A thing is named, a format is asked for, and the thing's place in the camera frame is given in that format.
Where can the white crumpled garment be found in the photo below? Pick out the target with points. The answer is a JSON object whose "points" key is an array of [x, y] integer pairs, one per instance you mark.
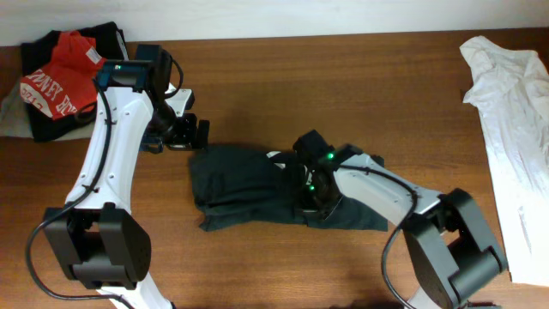
{"points": [[510, 91]]}

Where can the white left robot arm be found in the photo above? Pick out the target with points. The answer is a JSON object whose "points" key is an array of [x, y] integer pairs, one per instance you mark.
{"points": [[94, 237]]}

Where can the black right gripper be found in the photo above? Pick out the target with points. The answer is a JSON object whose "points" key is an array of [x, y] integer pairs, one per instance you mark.
{"points": [[302, 203]]}

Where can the grey folded garment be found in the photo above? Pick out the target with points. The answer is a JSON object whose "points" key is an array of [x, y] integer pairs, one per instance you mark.
{"points": [[18, 119]]}

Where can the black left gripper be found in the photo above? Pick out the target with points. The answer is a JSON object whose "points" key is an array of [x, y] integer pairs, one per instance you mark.
{"points": [[186, 138]]}

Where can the dark green t-shirt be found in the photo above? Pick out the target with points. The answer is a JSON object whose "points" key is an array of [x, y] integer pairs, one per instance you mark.
{"points": [[233, 185]]}

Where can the black folded garment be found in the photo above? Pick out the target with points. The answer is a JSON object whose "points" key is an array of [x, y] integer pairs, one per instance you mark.
{"points": [[110, 44]]}

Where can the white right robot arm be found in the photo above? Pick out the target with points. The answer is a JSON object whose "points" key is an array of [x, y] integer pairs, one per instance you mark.
{"points": [[454, 253]]}

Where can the red printed t-shirt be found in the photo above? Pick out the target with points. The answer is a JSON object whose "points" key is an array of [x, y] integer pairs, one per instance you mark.
{"points": [[64, 86]]}

